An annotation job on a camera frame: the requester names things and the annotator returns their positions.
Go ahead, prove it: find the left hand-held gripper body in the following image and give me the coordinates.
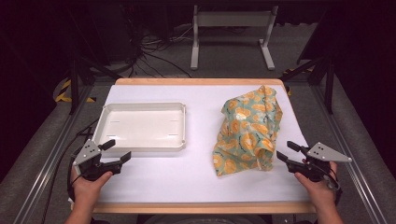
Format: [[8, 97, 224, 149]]
[[72, 138, 123, 182]]

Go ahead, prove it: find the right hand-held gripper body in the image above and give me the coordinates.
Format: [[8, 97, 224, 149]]
[[285, 141, 353, 184]]

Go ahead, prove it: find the green orange patterned cloth bag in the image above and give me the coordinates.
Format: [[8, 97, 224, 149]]
[[212, 85, 284, 177]]

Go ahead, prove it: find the person's left hand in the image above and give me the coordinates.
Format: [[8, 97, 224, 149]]
[[69, 166, 114, 207]]

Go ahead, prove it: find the person's right hand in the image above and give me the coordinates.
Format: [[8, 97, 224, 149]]
[[293, 159, 339, 210]]

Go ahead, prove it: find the white plastic tray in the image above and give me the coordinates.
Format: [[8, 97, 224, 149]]
[[92, 102, 187, 154]]

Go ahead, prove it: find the yellow black hazard tape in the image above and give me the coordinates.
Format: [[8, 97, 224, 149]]
[[54, 78, 96, 104]]

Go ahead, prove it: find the white sheet table cover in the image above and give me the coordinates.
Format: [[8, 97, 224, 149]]
[[92, 84, 311, 204]]

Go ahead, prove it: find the white metal stand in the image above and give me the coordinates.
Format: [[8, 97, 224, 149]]
[[190, 4, 279, 71]]

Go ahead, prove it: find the black cable on floor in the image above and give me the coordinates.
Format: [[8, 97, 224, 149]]
[[40, 119, 100, 224]]

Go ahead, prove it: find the aluminium floor rail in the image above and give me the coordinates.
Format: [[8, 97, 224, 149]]
[[309, 85, 389, 224], [12, 85, 96, 224]]

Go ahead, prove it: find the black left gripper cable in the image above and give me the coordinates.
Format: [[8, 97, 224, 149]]
[[65, 155, 82, 203]]

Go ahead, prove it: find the black metal frame stand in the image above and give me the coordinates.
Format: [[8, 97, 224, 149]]
[[279, 56, 336, 116], [65, 57, 123, 116]]

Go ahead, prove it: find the tangle of black floor cables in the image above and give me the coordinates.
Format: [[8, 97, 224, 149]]
[[122, 6, 194, 79]]

